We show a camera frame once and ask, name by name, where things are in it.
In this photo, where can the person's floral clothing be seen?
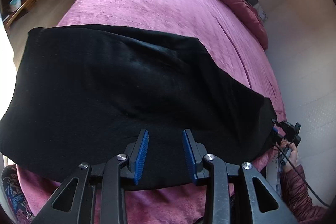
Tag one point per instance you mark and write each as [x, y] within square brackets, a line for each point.
[13, 192]

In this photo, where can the person's right hand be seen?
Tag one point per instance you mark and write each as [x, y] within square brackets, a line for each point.
[294, 155]

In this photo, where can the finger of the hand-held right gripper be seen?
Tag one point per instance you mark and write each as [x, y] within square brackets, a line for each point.
[277, 123]
[277, 136]

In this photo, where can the pink bed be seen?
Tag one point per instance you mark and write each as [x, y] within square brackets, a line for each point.
[157, 3]

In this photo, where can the light blue cup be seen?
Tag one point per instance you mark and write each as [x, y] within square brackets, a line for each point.
[15, 3]

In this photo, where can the black pants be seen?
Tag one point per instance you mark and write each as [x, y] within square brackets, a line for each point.
[105, 82]

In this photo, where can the white leaf-print headboard panel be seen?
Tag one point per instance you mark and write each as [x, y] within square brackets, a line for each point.
[261, 14]

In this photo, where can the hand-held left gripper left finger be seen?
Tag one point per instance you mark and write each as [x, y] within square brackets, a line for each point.
[140, 158]

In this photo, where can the person's right forearm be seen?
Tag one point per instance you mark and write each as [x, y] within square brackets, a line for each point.
[296, 192]

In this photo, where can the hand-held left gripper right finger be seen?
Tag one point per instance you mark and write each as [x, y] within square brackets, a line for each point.
[189, 158]

